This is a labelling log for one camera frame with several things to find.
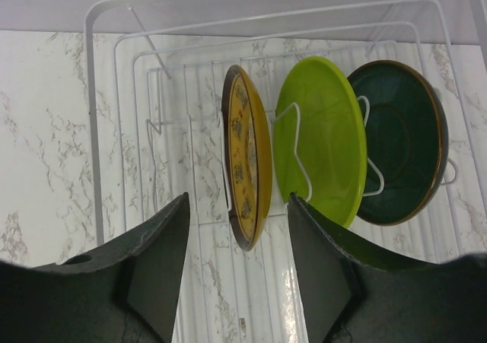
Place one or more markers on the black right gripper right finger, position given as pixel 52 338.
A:
pixel 353 290

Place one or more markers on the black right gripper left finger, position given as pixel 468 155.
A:
pixel 126 290

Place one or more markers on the lime green plate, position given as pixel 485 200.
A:
pixel 319 143

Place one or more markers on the yellow brown patterned plate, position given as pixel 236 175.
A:
pixel 248 159

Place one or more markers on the dark green plate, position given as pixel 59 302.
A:
pixel 407 138

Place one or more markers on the white wire dish rack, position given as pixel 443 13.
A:
pixel 156 70

